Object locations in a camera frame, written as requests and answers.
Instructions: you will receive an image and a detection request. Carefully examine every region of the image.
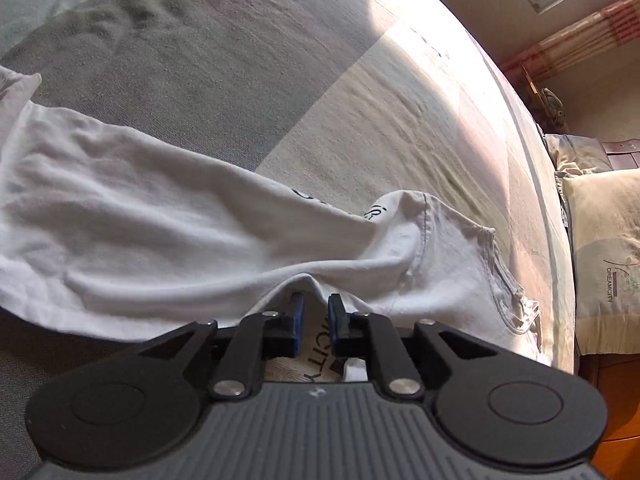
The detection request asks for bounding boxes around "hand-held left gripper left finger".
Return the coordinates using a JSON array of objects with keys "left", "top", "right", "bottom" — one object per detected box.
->
[{"left": 137, "top": 292, "right": 306, "bottom": 401}]

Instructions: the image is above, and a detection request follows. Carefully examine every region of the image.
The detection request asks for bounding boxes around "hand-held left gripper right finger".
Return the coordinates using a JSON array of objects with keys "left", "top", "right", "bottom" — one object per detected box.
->
[{"left": 327, "top": 294, "right": 501, "bottom": 401}]

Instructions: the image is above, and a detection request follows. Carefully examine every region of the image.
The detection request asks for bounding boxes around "white lettered t-shirt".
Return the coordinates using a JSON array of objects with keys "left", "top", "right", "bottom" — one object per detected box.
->
[{"left": 0, "top": 67, "right": 553, "bottom": 383}]

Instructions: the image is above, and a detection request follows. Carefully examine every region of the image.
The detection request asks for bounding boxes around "patchwork floral bedsheet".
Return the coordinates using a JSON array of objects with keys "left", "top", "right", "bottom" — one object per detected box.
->
[{"left": 0, "top": 0, "right": 576, "bottom": 480}]

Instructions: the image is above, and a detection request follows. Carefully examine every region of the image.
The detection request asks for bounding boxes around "cream printed pillow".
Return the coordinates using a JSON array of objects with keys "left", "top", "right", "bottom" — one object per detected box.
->
[{"left": 560, "top": 170, "right": 640, "bottom": 356}]

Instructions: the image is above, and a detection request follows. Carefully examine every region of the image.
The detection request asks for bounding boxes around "grey patchwork pillow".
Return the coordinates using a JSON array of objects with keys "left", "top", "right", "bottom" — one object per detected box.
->
[{"left": 542, "top": 132, "right": 613, "bottom": 176}]

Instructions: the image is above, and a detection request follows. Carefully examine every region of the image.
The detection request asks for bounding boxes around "wooden headboard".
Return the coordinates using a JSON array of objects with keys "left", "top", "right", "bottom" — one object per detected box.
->
[{"left": 575, "top": 140, "right": 640, "bottom": 480}]

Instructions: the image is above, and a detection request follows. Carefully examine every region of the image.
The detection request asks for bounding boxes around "pink plaid curtain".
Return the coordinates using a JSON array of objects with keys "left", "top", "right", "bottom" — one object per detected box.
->
[{"left": 500, "top": 7, "right": 640, "bottom": 81}]

